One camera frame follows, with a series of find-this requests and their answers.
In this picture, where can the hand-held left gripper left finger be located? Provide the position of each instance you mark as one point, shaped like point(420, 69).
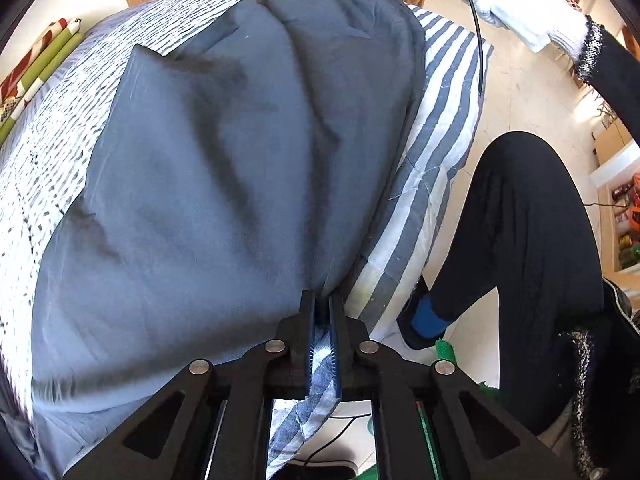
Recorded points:
point(311, 330)

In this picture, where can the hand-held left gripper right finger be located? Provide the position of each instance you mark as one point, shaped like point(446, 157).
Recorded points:
point(334, 340)

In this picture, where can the dark grey pants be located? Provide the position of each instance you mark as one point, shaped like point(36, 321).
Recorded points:
point(225, 160)

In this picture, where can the person's right forearm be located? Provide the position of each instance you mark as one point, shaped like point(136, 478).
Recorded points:
point(615, 65)

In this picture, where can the person's white shoe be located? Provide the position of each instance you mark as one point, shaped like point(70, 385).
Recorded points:
point(407, 341)

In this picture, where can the person's leg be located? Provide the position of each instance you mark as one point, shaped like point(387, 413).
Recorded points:
point(525, 240)

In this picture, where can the wooden display shelf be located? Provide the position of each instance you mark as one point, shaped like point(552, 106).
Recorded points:
point(607, 230)

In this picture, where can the person's black fuzzy jacket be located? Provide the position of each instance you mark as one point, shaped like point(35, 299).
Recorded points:
point(610, 385)

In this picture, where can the red cream folded blanket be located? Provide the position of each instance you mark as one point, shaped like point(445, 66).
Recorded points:
point(35, 52)

